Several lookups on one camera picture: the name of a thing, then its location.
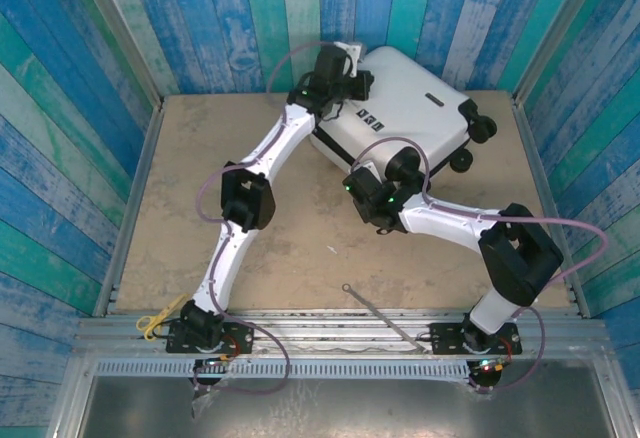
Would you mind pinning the white hard-shell suitcase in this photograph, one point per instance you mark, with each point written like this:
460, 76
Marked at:
410, 123

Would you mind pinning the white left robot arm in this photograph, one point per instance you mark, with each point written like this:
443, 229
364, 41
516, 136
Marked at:
280, 138

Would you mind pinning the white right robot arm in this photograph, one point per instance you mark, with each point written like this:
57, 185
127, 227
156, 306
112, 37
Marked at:
440, 218

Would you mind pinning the small white scrap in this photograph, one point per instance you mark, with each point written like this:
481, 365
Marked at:
331, 249

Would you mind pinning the small circuit board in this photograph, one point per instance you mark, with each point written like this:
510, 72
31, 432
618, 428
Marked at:
490, 365
215, 360

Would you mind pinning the steel sheet panel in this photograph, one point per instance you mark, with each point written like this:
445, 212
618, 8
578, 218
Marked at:
350, 408

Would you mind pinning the yellow scissors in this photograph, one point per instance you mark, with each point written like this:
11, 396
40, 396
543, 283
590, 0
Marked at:
146, 323

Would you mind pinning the aluminium rail frame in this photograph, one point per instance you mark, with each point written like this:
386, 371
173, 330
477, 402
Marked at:
310, 330

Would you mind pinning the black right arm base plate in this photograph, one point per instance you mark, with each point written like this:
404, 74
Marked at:
445, 338

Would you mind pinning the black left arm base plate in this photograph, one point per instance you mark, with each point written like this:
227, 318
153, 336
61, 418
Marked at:
240, 338

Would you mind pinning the aluminium corner post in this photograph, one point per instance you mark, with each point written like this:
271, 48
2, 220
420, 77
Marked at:
115, 28
565, 28

